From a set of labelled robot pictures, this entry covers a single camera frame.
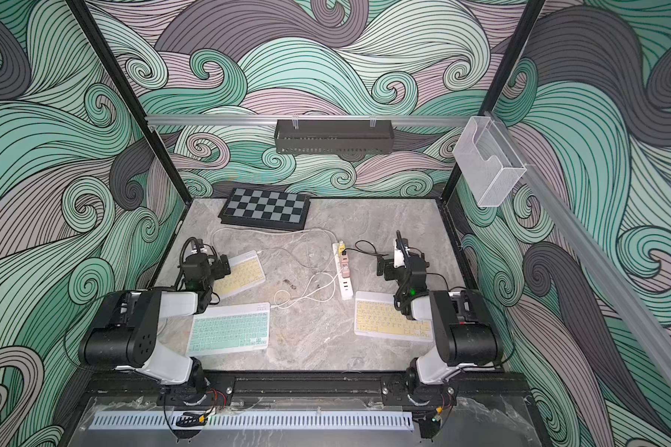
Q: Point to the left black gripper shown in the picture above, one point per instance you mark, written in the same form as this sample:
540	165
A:
221	267

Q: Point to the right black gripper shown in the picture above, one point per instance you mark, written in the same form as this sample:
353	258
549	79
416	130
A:
387	265

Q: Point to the white power strip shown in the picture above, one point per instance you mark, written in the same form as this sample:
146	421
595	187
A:
344	282

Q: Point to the green wireless keyboard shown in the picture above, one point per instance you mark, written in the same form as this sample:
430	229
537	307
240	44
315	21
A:
230	329

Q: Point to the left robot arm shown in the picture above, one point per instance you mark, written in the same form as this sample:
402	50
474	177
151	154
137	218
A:
123	334

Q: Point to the yellow keyboard left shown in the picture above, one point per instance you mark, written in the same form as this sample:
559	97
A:
246	273

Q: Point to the yellow keyboard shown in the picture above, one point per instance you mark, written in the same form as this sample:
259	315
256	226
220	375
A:
375	316
246	273

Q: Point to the yellow keyboard right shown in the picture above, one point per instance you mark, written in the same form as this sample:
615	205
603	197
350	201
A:
375	316

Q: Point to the black chessboard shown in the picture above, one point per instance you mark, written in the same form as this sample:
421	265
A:
266	209

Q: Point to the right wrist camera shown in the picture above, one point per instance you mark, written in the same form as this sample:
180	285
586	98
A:
400	250

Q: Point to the clear plastic wall bin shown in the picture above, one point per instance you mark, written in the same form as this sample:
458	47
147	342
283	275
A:
487	157

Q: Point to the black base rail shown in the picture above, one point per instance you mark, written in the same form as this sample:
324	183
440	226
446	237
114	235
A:
240	389

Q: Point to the black wall tray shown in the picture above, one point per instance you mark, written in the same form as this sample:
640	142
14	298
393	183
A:
349	139

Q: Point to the white slotted cable duct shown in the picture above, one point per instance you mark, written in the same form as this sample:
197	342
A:
256	420

